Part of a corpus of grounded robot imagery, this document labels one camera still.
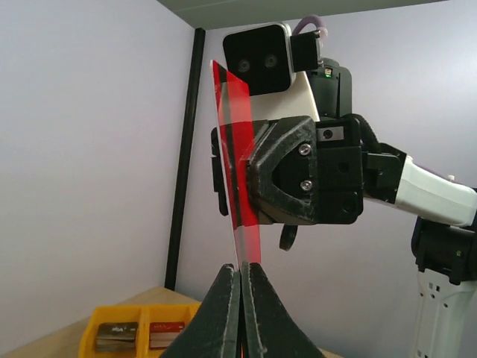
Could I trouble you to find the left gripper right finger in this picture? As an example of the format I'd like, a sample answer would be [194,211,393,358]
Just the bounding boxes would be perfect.
[241,262,325,357]

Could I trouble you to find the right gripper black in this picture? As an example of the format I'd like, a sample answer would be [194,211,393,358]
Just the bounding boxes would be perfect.
[211,116,363,225]

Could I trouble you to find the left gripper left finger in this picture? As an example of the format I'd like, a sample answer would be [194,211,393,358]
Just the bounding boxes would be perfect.
[162,263,241,358]

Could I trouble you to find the red credit card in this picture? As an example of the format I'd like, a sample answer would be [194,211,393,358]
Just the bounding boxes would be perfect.
[210,60,261,269]

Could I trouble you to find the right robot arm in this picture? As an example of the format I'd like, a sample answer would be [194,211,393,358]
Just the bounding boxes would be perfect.
[211,59,476,357]

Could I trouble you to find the red card stack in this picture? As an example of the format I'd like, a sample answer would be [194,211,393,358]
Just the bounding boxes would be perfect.
[149,321,186,350]

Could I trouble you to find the black card stack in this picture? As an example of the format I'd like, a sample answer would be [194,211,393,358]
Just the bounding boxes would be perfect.
[95,321,139,352]

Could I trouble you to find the yellow three-compartment bin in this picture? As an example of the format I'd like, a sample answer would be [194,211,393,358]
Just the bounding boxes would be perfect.
[78,304,199,358]

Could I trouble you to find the black aluminium frame rail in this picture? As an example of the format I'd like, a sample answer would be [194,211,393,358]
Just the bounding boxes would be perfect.
[164,28,206,291]

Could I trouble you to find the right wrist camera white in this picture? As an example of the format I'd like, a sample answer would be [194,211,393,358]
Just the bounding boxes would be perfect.
[222,22,328,122]

